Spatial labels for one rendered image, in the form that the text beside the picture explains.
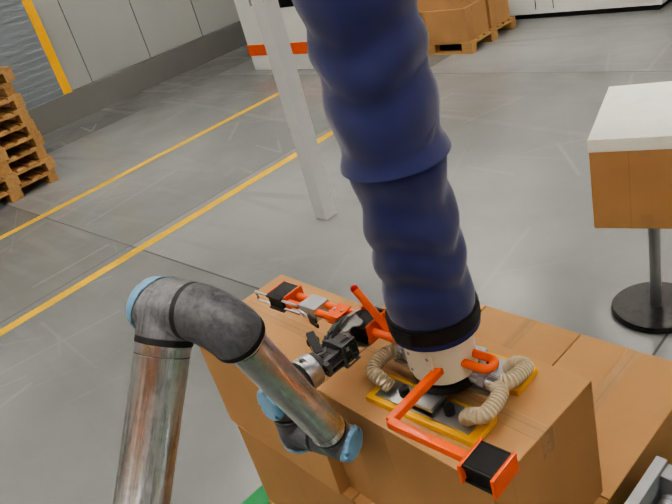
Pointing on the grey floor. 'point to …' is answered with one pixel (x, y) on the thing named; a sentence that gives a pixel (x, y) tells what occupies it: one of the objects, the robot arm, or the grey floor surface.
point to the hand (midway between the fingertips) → (361, 321)
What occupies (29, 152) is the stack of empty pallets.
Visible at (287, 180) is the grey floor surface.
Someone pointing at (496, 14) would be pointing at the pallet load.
